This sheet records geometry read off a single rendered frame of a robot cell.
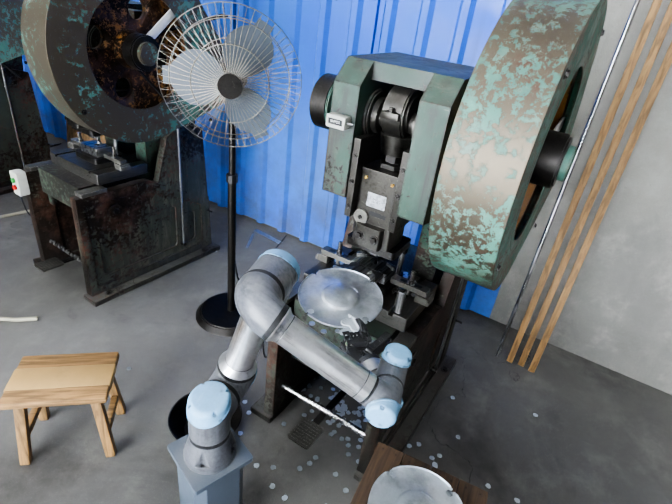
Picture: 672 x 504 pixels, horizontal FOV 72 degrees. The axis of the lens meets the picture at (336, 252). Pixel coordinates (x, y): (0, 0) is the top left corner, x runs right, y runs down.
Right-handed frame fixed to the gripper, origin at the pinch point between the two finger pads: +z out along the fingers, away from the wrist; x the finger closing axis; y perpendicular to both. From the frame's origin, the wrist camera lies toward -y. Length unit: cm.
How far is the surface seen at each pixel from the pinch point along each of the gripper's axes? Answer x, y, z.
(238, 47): -62, 23, 91
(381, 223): -21.4, -16.1, 22.7
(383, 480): 36, -3, -35
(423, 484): 36, -15, -40
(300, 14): -63, -32, 200
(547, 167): -57, -45, -10
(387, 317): 9.2, -18.2, 7.6
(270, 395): 63, 18, 25
